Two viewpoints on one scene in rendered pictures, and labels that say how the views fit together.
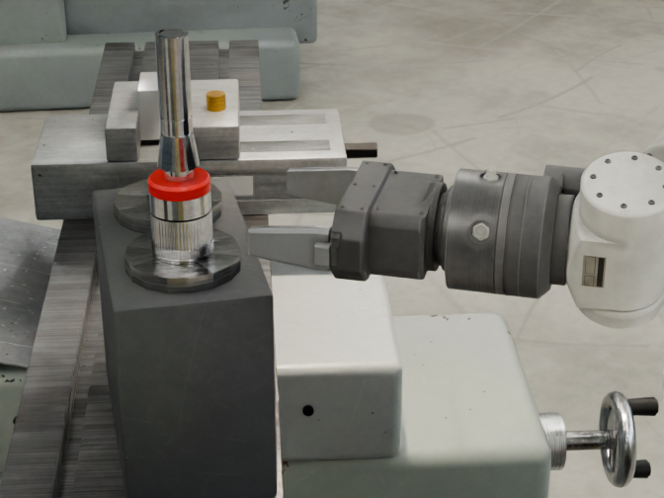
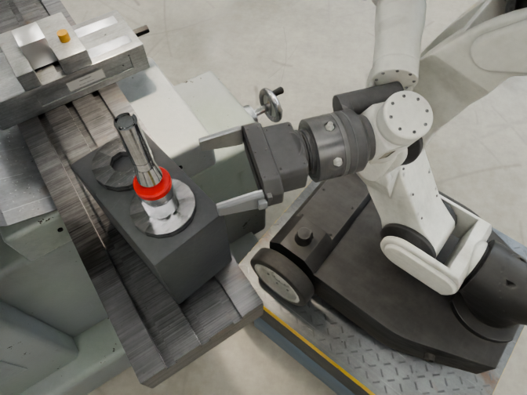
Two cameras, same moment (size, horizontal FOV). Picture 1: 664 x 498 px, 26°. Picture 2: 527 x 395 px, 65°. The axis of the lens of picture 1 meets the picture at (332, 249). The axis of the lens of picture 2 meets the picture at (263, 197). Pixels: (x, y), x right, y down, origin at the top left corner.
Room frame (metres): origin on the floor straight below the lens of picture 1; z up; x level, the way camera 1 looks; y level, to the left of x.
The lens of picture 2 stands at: (0.68, 0.13, 1.63)
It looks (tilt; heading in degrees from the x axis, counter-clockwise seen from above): 60 degrees down; 330
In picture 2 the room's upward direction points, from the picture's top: straight up
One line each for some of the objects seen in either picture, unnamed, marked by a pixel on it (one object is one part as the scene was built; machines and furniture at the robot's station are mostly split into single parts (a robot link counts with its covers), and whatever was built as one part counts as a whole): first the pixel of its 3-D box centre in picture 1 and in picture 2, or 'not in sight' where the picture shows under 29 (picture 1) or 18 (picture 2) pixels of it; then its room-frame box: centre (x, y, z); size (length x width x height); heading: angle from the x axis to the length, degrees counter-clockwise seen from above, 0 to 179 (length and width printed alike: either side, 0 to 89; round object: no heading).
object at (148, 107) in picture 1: (163, 105); (34, 45); (1.54, 0.19, 1.04); 0.06 x 0.05 x 0.06; 4
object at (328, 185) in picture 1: (327, 182); (220, 137); (1.02, 0.00, 1.18); 0.06 x 0.02 x 0.03; 76
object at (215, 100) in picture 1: (215, 101); (63, 35); (1.52, 0.13, 1.06); 0.02 x 0.02 x 0.02
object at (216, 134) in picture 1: (212, 118); (63, 42); (1.54, 0.14, 1.03); 0.15 x 0.06 x 0.04; 4
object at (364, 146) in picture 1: (360, 150); (139, 31); (1.55, -0.03, 0.98); 0.04 x 0.02 x 0.02; 94
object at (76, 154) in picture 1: (192, 146); (59, 59); (1.54, 0.16, 0.99); 0.35 x 0.15 x 0.11; 94
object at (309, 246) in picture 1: (289, 247); (241, 206); (0.91, 0.03, 1.18); 0.06 x 0.02 x 0.03; 76
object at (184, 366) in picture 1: (181, 331); (158, 215); (1.04, 0.13, 1.04); 0.22 x 0.12 x 0.20; 12
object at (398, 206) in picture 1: (429, 222); (296, 153); (0.94, -0.07, 1.18); 0.13 x 0.12 x 0.10; 166
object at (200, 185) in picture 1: (179, 182); (152, 182); (0.99, 0.11, 1.19); 0.05 x 0.05 x 0.01
